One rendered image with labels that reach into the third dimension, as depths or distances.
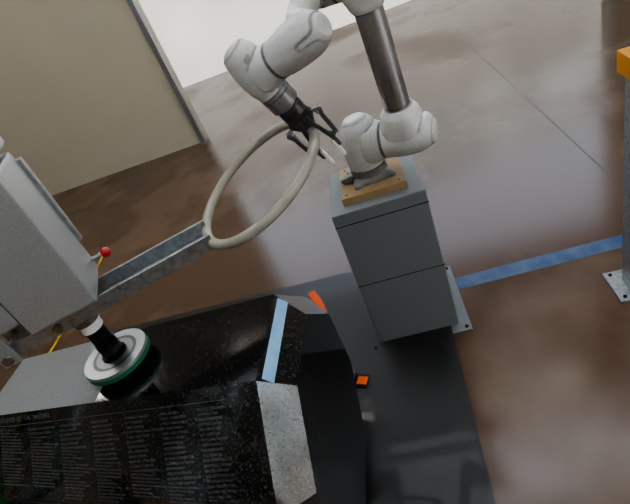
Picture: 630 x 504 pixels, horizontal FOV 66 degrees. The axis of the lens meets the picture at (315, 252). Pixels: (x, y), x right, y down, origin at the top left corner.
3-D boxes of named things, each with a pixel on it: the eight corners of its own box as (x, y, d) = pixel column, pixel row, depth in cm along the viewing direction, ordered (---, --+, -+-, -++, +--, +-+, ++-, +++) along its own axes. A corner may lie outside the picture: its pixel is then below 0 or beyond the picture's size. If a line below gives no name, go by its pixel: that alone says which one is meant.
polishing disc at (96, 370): (135, 321, 168) (133, 319, 168) (155, 348, 152) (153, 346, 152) (80, 361, 161) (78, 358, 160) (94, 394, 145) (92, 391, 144)
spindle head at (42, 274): (-18, 373, 132) (-161, 247, 107) (-3, 328, 150) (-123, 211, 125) (104, 308, 136) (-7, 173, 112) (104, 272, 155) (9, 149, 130)
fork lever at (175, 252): (2, 374, 135) (-11, 363, 133) (13, 335, 151) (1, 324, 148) (219, 252, 143) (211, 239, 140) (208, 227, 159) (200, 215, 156)
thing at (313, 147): (224, 279, 131) (216, 274, 129) (196, 213, 171) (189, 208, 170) (347, 143, 126) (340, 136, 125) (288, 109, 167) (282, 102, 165)
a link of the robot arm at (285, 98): (259, 96, 136) (274, 110, 140) (262, 108, 129) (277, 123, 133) (282, 73, 134) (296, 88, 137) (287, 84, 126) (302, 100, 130)
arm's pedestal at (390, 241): (364, 289, 282) (319, 172, 238) (449, 266, 272) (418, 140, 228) (372, 354, 242) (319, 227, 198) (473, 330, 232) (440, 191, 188)
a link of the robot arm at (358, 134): (354, 156, 217) (339, 111, 205) (393, 149, 209) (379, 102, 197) (344, 175, 206) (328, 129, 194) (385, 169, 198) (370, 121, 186)
